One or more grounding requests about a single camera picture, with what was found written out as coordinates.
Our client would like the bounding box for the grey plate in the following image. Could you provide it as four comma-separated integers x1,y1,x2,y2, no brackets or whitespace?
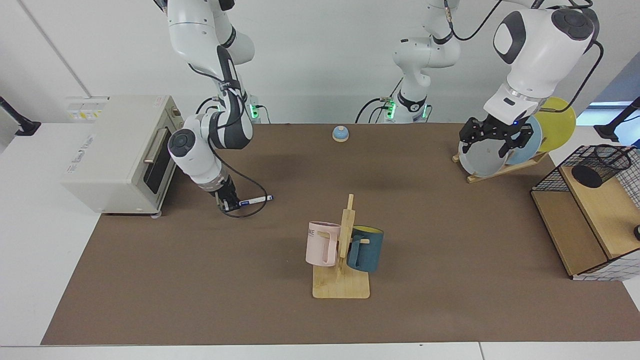
458,127,510,178

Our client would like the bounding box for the yellow plate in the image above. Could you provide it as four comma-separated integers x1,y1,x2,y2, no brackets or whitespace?
534,97,577,153

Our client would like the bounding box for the black stand foot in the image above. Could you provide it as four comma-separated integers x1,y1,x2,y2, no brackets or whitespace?
0,96,42,137
594,97,640,143

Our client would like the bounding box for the pale toaster oven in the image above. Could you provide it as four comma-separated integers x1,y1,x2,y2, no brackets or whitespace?
61,95,185,218

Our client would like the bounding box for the dark teal cup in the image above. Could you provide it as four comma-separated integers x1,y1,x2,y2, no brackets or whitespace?
346,226,385,273

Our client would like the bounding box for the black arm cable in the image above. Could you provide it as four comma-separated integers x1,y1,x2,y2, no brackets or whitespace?
444,0,605,113
187,62,269,219

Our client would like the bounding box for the wooden cup stand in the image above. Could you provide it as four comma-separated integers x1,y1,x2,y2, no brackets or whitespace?
312,194,371,300

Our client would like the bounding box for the pink cup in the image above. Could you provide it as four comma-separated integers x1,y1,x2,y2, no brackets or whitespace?
305,221,342,268

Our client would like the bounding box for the wooden plate rack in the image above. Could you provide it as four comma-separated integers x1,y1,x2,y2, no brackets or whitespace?
452,150,548,184

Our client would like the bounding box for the brown table cloth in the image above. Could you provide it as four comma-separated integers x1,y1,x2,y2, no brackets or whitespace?
41,123,640,346

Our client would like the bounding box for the black mesh pen holder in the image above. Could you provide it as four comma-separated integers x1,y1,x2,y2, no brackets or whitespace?
571,145,632,189

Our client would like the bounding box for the light blue plate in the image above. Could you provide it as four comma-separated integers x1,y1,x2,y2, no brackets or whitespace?
504,116,544,166

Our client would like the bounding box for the wire basket with wooden floor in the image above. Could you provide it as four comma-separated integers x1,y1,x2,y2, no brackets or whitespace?
531,145,640,282

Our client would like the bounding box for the white wall socket strip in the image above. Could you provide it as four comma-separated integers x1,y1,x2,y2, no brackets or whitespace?
66,96,110,122

